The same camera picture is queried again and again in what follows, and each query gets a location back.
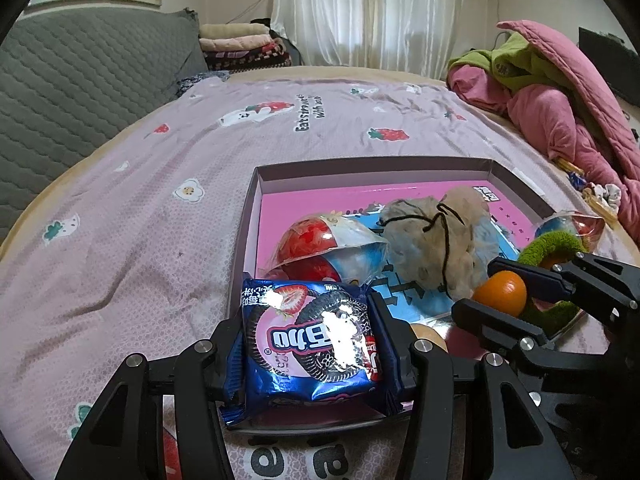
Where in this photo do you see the green blanket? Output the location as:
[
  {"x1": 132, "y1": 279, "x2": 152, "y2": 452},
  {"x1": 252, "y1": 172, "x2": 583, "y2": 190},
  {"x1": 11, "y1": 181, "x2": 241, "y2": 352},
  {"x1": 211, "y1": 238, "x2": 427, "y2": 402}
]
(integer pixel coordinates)
[{"x1": 447, "y1": 32, "x2": 586, "y2": 91}]

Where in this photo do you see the yellow wafer biscuit packet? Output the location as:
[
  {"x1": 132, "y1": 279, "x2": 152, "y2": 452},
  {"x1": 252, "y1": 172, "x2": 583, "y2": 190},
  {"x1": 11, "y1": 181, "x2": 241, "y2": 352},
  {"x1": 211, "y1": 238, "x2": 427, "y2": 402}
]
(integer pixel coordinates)
[{"x1": 582, "y1": 192, "x2": 618, "y2": 223}]

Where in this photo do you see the beige bed sheet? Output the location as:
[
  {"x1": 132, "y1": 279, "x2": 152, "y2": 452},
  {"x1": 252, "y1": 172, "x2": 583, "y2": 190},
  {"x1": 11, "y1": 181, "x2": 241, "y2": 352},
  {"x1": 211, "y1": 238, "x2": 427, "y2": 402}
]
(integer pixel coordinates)
[{"x1": 0, "y1": 64, "x2": 640, "y2": 271}]

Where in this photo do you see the blue cookie packet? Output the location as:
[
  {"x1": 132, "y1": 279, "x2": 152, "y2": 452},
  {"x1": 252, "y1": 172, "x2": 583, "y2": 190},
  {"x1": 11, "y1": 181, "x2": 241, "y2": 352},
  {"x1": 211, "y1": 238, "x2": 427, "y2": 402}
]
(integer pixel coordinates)
[{"x1": 220, "y1": 277, "x2": 403, "y2": 428}]

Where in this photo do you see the beige folded blanket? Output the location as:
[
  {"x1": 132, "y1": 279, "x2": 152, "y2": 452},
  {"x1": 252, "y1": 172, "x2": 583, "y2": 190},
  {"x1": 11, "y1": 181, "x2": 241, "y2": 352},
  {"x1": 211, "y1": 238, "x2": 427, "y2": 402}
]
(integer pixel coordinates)
[{"x1": 200, "y1": 23, "x2": 269, "y2": 41}]

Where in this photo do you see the white curtain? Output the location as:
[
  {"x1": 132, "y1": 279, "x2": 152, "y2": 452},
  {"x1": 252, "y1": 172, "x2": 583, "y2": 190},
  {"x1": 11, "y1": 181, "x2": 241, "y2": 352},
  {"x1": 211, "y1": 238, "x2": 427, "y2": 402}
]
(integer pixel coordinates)
[{"x1": 270, "y1": 0, "x2": 473, "y2": 81}]

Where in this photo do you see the red ball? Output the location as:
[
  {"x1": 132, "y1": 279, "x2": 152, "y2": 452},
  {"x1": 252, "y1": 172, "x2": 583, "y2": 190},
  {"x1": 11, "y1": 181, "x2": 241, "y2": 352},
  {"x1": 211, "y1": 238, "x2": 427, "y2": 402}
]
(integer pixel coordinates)
[{"x1": 535, "y1": 210, "x2": 603, "y2": 251}]

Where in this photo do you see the grey cardboard box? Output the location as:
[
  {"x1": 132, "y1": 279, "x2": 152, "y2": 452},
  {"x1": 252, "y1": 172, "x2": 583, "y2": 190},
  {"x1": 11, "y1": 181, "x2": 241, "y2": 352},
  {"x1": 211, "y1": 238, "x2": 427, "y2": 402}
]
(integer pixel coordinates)
[{"x1": 227, "y1": 157, "x2": 588, "y2": 436}]

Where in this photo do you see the orange tangerine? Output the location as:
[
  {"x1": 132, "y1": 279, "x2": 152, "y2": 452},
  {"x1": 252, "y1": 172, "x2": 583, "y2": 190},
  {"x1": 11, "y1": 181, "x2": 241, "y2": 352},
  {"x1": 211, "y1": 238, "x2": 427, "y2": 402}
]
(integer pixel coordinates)
[{"x1": 472, "y1": 270, "x2": 528, "y2": 317}]

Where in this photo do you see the red and blue toy egg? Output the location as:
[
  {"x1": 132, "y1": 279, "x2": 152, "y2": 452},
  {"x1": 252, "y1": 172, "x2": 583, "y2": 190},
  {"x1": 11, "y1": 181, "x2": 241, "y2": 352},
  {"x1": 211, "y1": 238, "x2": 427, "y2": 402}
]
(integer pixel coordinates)
[{"x1": 265, "y1": 212, "x2": 390, "y2": 286}]

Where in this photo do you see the dark patterned folded blanket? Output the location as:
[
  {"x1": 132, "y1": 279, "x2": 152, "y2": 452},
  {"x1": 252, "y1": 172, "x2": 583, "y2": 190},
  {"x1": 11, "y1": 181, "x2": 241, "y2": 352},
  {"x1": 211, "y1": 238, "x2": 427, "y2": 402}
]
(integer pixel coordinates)
[{"x1": 205, "y1": 45, "x2": 292, "y2": 71}]

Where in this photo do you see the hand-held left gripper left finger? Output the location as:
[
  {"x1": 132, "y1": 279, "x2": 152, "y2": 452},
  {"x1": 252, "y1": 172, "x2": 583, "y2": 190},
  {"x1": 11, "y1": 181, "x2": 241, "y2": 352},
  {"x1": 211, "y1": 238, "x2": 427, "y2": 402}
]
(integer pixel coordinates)
[{"x1": 55, "y1": 316, "x2": 247, "y2": 480}]

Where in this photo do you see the pink strawberry print blanket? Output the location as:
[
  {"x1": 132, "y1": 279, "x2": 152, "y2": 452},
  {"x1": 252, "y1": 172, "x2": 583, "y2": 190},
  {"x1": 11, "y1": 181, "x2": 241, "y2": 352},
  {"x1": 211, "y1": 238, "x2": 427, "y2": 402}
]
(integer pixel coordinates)
[{"x1": 0, "y1": 77, "x2": 640, "y2": 480}]

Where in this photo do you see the black television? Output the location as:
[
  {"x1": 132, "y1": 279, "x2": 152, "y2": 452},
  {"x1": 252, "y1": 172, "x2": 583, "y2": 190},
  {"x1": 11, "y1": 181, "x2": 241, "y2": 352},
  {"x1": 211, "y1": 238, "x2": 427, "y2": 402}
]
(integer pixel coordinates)
[{"x1": 578, "y1": 26, "x2": 636, "y2": 101}]

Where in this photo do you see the white floral scrunchie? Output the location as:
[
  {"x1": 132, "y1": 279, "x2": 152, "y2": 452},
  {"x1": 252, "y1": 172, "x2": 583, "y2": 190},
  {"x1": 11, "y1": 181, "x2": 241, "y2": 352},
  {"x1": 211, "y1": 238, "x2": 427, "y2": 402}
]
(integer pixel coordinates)
[{"x1": 587, "y1": 182, "x2": 623, "y2": 208}]

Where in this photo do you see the blue book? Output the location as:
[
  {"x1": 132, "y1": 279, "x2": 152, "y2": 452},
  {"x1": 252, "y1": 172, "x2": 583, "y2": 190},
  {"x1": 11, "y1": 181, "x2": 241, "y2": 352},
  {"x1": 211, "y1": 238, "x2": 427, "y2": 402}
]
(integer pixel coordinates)
[{"x1": 345, "y1": 205, "x2": 536, "y2": 331}]

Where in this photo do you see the green fluffy ring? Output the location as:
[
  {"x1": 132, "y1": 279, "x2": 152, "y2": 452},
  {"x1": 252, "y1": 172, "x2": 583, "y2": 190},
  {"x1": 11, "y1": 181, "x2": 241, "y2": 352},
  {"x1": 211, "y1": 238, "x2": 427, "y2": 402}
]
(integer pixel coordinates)
[{"x1": 517, "y1": 232, "x2": 588, "y2": 336}]

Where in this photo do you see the pink folded blanket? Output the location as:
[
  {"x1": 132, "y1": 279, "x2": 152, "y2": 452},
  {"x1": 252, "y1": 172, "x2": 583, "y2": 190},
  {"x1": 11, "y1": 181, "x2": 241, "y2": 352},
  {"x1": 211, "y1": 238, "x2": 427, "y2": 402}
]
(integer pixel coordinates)
[{"x1": 200, "y1": 35, "x2": 274, "y2": 52}]

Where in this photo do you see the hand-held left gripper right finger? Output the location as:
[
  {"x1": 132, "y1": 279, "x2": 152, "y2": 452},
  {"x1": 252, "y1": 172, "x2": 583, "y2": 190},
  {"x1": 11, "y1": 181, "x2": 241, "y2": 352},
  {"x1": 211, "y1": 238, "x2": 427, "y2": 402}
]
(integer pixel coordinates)
[{"x1": 366, "y1": 291, "x2": 576, "y2": 480}]

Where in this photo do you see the pink quilt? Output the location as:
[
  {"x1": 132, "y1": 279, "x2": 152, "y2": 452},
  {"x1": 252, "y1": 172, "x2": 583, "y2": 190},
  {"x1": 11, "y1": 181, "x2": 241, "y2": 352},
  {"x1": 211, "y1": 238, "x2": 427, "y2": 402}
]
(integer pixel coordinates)
[{"x1": 446, "y1": 20, "x2": 640, "y2": 241}]

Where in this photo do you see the beige bath pouf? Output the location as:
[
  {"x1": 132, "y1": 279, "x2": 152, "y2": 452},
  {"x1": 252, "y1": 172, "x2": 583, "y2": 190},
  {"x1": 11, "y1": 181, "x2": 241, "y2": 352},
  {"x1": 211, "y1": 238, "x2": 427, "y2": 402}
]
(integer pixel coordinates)
[{"x1": 379, "y1": 186, "x2": 493, "y2": 298}]

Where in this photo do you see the grey quilted headboard cover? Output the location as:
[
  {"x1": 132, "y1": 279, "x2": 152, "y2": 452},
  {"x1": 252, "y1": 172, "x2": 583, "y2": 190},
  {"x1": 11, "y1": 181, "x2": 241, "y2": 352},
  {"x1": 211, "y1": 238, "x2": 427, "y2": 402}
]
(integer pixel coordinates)
[{"x1": 0, "y1": 8, "x2": 208, "y2": 233}]

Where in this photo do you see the dark floral cloth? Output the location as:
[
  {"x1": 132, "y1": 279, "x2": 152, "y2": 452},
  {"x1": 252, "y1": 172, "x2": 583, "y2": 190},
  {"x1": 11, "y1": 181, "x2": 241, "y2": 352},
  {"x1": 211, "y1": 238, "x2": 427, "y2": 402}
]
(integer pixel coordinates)
[{"x1": 175, "y1": 71, "x2": 231, "y2": 96}]

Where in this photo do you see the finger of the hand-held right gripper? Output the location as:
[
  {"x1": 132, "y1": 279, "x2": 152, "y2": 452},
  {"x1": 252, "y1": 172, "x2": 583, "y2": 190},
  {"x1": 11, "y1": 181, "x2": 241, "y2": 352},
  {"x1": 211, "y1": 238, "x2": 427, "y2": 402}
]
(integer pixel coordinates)
[
  {"x1": 451, "y1": 298, "x2": 557, "y2": 367},
  {"x1": 486, "y1": 253, "x2": 640, "y2": 327}
]

